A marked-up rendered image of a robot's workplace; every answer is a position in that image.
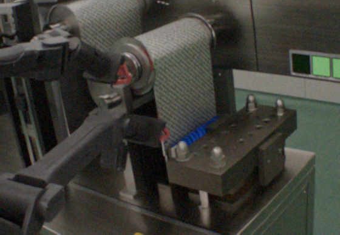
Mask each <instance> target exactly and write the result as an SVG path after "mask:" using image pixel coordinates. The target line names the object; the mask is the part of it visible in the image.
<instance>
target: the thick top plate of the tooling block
mask: <svg viewBox="0 0 340 235"><path fill-rule="evenodd" d="M257 106H258V109H257V110H255V111H248V110H246V109H245V108H246V105H245V106H244V107H243V108H241V109H239V110H238V111H237V112H235V114H233V121H232V122H230V123H229V124H227V125H226V126H225V127H223V128H222V129H221V130H219V131H218V132H216V133H215V134H212V133H208V132H207V133H206V134H204V136H202V137H200V138H199V139H198V140H196V141H195V142H194V143H192V144H190V145H189V146H188V149H189V153H190V156H191V158H190V159H189V160H188V161H185V162H179V161H177V160H176V159H175V157H171V158H170V159H169V160H167V161H166V163H167V168H168V176H169V182H171V183H175V184H178V185H182V186H185V187H188V188H192V189H196V190H199V191H203V192H208V193H211V194H215V195H217V196H220V197H223V196H224V195H225V194H226V193H227V192H228V191H230V190H232V189H233V188H234V187H235V186H236V185H237V184H238V183H239V182H241V181H242V180H243V179H244V178H245V177H246V176H247V175H248V174H249V173H250V172H251V171H253V170H254V169H255V168H256V167H257V166H258V165H259V161H258V151H257V149H258V147H259V146H261V145H262V144H263V143H264V142H266V141H267V140H268V138H270V137H271V136H272V135H273V134H274V133H275V132H280V133H282V142H284V140H286V139H287V138H288V137H289V136H290V135H291V134H292V133H293V132H294V131H295V130H296V129H297V110H296V109H289V108H286V111H287V113H286V114H285V115H274V106H270V105H265V104H257ZM215 147H219V148H221V150H222V151H223V155H224V156H225V166H223V167H221V168H213V167H211V166H210V163H211V162H210V156H211V151H212V150H213V148H215Z"/></svg>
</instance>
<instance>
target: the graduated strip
mask: <svg viewBox="0 0 340 235"><path fill-rule="evenodd" d="M70 186H73V187H75V188H78V189H81V190H83V191H86V192H89V193H91V194H94V195H95V196H97V197H101V198H103V199H106V200H109V201H111V202H114V203H117V204H119V205H123V206H125V207H128V208H130V209H134V210H136V211H139V212H141V213H144V214H147V215H150V216H152V217H156V218H158V219H161V220H164V221H166V222H171V223H174V224H176V225H179V226H182V227H185V228H187V229H192V230H194V231H198V232H200V233H202V234H203V233H204V234H207V235H229V234H224V233H221V232H218V231H214V230H211V229H208V228H206V227H204V226H198V225H196V224H193V223H190V222H187V221H183V220H180V219H177V218H175V217H171V216H168V215H166V214H163V213H160V212H157V211H153V210H150V209H147V208H144V207H142V206H138V205H135V204H133V203H130V202H127V201H124V200H122V199H120V198H118V197H114V196H112V195H109V194H106V193H103V192H101V191H97V190H95V189H92V188H89V187H87V186H84V185H82V184H80V183H77V182H72V183H71V184H70Z"/></svg>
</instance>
